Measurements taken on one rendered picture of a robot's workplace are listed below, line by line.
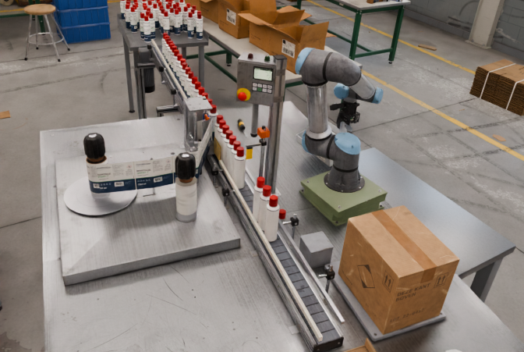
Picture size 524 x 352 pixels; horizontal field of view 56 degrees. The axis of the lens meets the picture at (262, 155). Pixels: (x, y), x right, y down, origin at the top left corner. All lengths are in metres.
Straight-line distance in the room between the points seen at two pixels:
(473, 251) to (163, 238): 1.28
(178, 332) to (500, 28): 6.69
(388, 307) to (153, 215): 1.01
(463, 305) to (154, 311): 1.12
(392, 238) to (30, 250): 2.37
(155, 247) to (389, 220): 0.88
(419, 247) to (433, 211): 0.71
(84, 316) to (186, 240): 0.46
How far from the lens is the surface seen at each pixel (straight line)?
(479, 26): 7.86
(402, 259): 1.66
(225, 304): 1.82
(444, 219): 2.39
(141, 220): 2.10
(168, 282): 1.90
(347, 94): 2.35
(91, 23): 6.72
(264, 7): 4.37
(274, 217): 1.90
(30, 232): 3.57
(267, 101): 2.07
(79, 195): 2.27
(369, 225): 1.76
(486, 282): 2.47
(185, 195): 1.99
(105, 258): 1.95
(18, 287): 3.22
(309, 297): 1.80
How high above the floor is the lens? 2.20
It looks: 32 degrees down
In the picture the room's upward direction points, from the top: 4 degrees clockwise
